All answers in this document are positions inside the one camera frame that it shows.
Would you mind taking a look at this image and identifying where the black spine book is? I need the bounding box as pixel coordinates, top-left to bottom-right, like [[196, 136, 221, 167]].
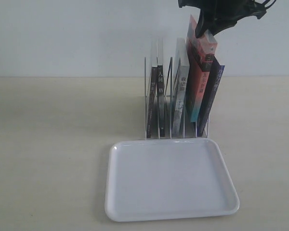
[[156, 38, 166, 137]]

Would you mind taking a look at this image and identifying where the grey white spine book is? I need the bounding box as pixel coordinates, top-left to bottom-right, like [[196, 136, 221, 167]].
[[171, 38, 190, 137]]

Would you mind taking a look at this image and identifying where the black cable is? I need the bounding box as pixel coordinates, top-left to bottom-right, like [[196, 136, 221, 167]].
[[252, 0, 277, 13]]

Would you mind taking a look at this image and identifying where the blue moon cover book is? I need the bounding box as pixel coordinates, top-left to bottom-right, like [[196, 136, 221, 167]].
[[197, 57, 224, 137]]

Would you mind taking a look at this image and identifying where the red orange spine book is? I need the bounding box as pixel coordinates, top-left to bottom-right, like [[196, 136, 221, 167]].
[[186, 16, 217, 122]]

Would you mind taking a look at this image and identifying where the white plastic tray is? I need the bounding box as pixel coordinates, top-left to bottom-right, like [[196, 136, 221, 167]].
[[105, 138, 240, 222]]

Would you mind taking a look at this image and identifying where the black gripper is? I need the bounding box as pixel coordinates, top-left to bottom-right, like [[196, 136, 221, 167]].
[[178, 0, 266, 38]]

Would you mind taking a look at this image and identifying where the dark thin book leftmost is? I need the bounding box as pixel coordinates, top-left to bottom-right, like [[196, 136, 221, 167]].
[[146, 38, 158, 138]]

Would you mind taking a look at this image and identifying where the white wire book rack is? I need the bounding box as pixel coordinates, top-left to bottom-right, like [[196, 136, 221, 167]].
[[144, 57, 199, 140]]

